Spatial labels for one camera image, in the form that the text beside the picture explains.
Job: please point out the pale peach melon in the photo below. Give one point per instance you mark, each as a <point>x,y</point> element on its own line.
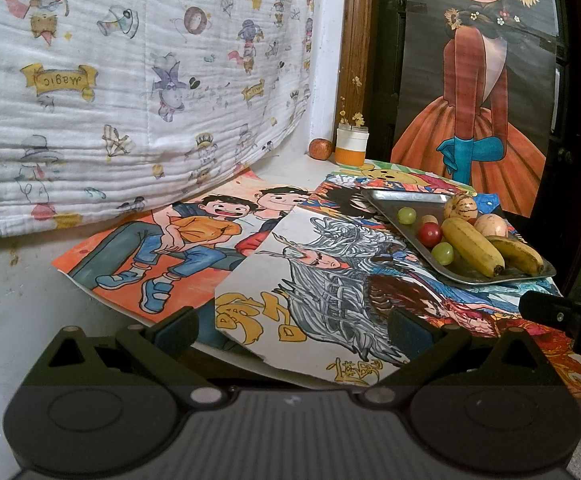
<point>491,225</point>

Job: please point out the brownish green grape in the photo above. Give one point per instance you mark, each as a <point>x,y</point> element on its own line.
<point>428,219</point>

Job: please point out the colourful spiky hair figure drawing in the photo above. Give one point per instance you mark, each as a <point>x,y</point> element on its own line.
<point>350,200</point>

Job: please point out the brown wooden door frame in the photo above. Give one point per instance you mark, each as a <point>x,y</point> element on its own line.
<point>355,60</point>

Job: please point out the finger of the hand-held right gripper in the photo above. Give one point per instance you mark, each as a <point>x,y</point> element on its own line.
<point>545,310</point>

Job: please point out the yellow banana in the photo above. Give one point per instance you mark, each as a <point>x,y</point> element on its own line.
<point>470,245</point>

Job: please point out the dark spotted banana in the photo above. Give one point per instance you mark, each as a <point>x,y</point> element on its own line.
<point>520,256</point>

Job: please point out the striped tan melon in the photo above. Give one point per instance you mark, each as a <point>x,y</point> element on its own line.
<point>461,206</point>

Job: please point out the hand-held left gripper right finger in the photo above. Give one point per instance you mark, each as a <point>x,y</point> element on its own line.
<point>410,332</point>

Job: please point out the metal tray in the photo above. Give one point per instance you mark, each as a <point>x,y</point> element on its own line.
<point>423,202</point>

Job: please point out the wall poster orange dress figure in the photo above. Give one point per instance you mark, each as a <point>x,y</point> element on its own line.
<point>475,110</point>

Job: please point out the orange and white jar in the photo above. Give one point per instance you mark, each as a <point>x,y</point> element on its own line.
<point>351,147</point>

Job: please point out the white cartoon printed blanket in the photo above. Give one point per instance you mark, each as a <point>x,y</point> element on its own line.
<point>120,110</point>

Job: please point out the red cherry tomato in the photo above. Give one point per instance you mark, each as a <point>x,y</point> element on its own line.
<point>429,233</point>

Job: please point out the grey haired warrior drawing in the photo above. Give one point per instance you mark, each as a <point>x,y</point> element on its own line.
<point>320,280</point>

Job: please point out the orange cartoon boys drawing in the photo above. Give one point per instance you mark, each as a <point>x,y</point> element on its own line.
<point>120,250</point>

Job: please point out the small orange round fruit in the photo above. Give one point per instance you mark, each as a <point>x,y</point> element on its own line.
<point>321,149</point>

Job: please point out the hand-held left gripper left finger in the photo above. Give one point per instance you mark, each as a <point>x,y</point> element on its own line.
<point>175,331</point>

